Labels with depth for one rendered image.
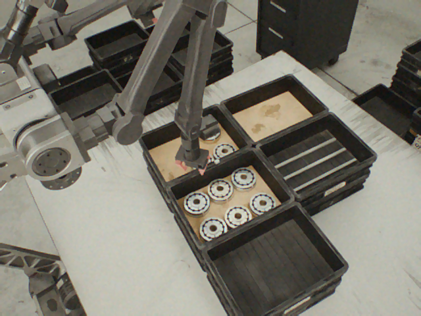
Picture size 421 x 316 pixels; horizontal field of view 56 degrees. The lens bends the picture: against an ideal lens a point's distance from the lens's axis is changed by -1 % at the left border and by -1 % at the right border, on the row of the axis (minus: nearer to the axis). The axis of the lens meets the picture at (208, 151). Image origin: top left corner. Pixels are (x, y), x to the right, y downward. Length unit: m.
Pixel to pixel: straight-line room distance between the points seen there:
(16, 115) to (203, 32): 0.50
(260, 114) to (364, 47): 2.11
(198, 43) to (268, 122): 0.91
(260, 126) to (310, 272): 0.71
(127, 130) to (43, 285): 1.35
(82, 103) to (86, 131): 1.63
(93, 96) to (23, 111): 1.62
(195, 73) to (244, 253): 0.71
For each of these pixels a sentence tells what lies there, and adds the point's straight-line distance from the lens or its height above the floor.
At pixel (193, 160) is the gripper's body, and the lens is 1.31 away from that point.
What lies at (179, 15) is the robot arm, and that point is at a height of 1.68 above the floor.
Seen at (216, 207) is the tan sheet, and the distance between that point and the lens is 1.59.
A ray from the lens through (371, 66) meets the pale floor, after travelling 3.67.
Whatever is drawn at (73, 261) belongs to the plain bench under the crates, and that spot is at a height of 0.70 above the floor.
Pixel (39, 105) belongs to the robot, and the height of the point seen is 1.53.
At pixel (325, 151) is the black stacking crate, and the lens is 1.79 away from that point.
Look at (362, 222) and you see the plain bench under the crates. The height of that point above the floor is 0.70.
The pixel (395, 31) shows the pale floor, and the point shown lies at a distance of 4.15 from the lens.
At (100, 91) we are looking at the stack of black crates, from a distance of 2.68.
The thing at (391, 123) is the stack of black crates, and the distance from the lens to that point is 2.81.
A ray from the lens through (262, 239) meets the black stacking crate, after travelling 1.52.
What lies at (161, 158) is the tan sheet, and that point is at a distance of 1.76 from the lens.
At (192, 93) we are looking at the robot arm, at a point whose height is 1.44.
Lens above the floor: 2.18
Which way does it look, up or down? 50 degrees down
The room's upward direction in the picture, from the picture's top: 5 degrees counter-clockwise
